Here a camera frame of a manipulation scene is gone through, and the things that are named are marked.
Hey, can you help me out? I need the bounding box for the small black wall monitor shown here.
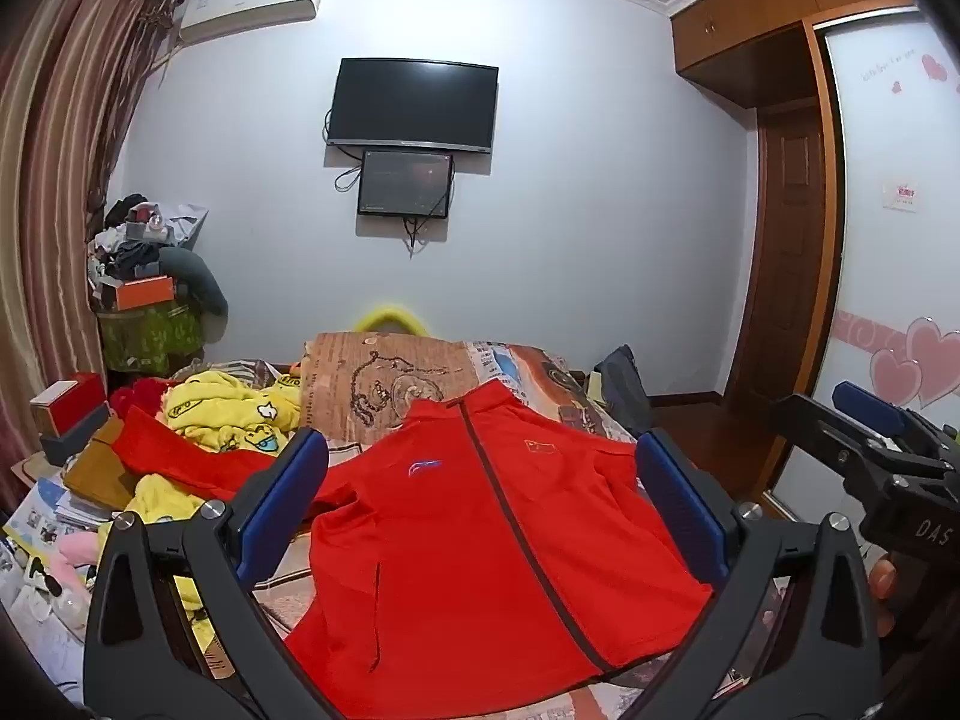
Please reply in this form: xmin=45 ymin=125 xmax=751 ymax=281
xmin=357 ymin=149 xmax=456 ymax=219

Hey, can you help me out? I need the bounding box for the red zip jacket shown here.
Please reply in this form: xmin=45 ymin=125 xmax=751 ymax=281
xmin=112 ymin=379 xmax=715 ymax=720

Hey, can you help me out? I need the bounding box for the green patterned cloth cover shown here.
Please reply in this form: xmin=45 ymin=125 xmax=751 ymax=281
xmin=97 ymin=300 xmax=208 ymax=377

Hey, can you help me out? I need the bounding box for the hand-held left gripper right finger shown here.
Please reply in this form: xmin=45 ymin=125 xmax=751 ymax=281
xmin=626 ymin=427 xmax=882 ymax=720

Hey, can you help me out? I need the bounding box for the wooden overhead cabinet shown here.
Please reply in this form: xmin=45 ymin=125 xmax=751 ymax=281
xmin=669 ymin=0 xmax=929 ymax=88

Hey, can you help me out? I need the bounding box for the black wall television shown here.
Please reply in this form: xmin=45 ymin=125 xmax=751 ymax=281
xmin=326 ymin=58 xmax=500 ymax=155

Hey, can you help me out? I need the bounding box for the red and white box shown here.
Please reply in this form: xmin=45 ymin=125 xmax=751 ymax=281
xmin=29 ymin=372 xmax=108 ymax=437

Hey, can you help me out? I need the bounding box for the person's right hand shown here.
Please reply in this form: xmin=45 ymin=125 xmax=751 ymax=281
xmin=868 ymin=555 xmax=901 ymax=640

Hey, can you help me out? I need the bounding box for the dark blue bag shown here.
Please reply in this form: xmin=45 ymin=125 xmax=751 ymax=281
xmin=592 ymin=344 xmax=654 ymax=437

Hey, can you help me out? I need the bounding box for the orange box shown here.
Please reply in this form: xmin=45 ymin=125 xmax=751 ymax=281
xmin=113 ymin=277 xmax=178 ymax=311

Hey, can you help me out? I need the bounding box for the striped brown curtain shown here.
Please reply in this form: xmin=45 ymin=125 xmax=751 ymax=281
xmin=0 ymin=0 xmax=182 ymax=515

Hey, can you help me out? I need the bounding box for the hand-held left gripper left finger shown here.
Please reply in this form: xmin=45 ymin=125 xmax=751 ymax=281
xmin=82 ymin=427 xmax=338 ymax=720

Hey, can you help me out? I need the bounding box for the yellow cartoon fleece blanket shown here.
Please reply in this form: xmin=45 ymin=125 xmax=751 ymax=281
xmin=112 ymin=371 xmax=305 ymax=650

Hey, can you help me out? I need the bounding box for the yellow foam ring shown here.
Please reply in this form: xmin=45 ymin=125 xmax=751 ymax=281
xmin=355 ymin=304 xmax=429 ymax=335

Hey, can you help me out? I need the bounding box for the pile of mixed clothes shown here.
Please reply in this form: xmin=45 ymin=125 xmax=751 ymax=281
xmin=85 ymin=193 xmax=209 ymax=291

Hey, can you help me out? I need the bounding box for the red plush cloth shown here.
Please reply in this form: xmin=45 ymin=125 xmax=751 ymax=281
xmin=109 ymin=377 xmax=175 ymax=422

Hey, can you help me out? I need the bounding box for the pile of printed papers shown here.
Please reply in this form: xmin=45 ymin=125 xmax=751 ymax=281
xmin=0 ymin=475 xmax=115 ymax=695

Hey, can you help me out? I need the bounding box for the grey box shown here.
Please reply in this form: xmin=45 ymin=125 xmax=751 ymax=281
xmin=38 ymin=405 xmax=114 ymax=467

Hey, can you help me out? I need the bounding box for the pink plush toy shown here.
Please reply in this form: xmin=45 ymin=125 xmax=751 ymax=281
xmin=55 ymin=531 xmax=107 ymax=569

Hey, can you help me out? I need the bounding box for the brown wooden board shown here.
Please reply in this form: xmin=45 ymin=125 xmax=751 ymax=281
xmin=61 ymin=415 xmax=145 ymax=512

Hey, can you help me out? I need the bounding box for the white air conditioner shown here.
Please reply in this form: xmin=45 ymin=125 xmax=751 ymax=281
xmin=177 ymin=0 xmax=328 ymax=47

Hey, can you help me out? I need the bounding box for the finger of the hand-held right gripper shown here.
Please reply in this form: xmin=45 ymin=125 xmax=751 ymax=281
xmin=766 ymin=392 xmax=901 ymax=482
xmin=831 ymin=381 xmax=947 ymax=452

